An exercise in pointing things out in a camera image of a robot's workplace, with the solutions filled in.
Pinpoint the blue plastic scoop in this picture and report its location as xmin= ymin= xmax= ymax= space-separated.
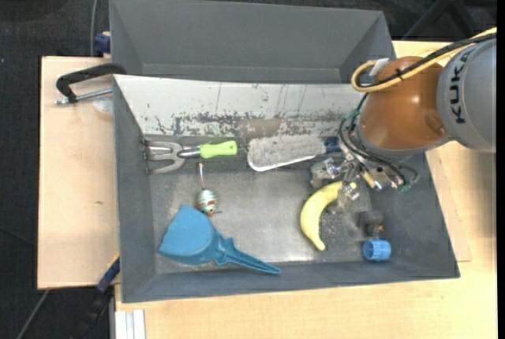
xmin=157 ymin=204 xmax=282 ymax=276

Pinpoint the yellow banana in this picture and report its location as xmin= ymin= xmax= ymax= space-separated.
xmin=299 ymin=180 xmax=358 ymax=251

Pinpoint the silver toy mouse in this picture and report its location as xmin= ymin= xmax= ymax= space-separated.
xmin=194 ymin=162 xmax=222 ymax=218

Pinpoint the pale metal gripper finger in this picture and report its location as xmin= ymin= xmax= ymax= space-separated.
xmin=310 ymin=158 xmax=342 ymax=189
xmin=337 ymin=180 xmax=361 ymax=212

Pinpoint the grey metal bin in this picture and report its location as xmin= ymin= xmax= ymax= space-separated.
xmin=108 ymin=0 xmax=462 ymax=304

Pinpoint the blue ribbed plastic cap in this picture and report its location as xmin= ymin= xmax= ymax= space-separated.
xmin=362 ymin=238 xmax=392 ymax=263

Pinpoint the pale wood board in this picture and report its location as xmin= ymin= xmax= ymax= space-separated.
xmin=37 ymin=55 xmax=122 ymax=290

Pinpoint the green-handled metal garden fork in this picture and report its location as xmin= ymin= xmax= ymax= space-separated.
xmin=140 ymin=139 xmax=239 ymax=175

